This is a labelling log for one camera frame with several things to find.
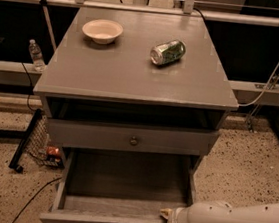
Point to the white paper bowl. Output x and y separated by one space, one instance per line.
102 31

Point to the green soda can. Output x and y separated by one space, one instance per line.
167 52

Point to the grey wooden drawer cabinet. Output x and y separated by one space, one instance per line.
118 83

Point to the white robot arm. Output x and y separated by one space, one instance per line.
222 212

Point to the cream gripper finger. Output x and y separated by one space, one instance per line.
165 213

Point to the clear plastic water bottle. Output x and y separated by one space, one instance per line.
36 55

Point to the orange red small can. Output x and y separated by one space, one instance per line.
53 153

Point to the grey drawer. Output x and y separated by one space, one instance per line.
143 138
104 186

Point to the grey top drawer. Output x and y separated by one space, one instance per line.
143 138

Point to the black mesh wire rack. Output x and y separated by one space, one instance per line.
34 144

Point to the wooden stick with tape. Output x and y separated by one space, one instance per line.
44 5

